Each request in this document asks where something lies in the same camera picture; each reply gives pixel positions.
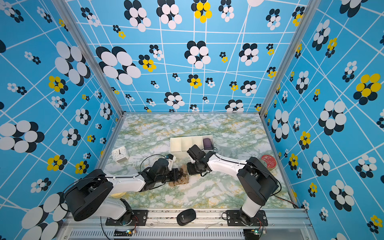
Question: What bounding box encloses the purple rolled sock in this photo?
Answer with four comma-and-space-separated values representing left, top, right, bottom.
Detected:
203, 138, 214, 150

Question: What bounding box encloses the black computer mouse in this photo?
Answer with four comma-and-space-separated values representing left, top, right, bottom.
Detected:
176, 209, 197, 226

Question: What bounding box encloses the round red lid tin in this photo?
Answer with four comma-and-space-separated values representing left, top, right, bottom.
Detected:
261, 155, 277, 171

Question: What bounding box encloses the white compartment organizer tray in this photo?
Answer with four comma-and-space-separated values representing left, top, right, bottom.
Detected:
170, 135, 215, 160

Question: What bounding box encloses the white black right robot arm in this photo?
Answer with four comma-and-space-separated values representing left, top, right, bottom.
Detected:
187, 145, 279, 221

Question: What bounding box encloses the right green circuit board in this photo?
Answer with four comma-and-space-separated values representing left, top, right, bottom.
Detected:
244, 229, 265, 240

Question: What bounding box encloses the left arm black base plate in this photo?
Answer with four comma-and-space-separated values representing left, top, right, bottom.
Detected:
105, 210, 149, 227

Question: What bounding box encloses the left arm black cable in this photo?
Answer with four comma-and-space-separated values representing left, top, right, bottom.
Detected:
59, 153, 167, 240

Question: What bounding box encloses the white square alarm clock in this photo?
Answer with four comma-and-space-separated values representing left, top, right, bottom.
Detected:
112, 146, 129, 163

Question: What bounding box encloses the left green circuit board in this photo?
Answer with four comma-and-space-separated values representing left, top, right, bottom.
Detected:
114, 230, 136, 237

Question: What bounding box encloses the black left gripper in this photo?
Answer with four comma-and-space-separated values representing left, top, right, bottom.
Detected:
156, 168, 185, 185

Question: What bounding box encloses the beige argyle sock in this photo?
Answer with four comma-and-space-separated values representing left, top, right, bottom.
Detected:
169, 173, 189, 187

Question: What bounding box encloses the yellow round sponge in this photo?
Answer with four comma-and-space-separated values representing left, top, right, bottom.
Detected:
110, 192, 126, 199

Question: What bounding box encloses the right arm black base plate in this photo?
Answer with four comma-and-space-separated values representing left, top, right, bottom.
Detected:
225, 210, 269, 227

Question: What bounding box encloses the green circuit board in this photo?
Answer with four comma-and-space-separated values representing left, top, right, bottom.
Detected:
244, 229, 265, 240
114, 230, 136, 237

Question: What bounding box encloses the aluminium front rail frame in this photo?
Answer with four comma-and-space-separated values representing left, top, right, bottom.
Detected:
56, 206, 319, 240

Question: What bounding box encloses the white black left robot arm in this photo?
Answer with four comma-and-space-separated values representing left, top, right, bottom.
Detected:
62, 154, 185, 226

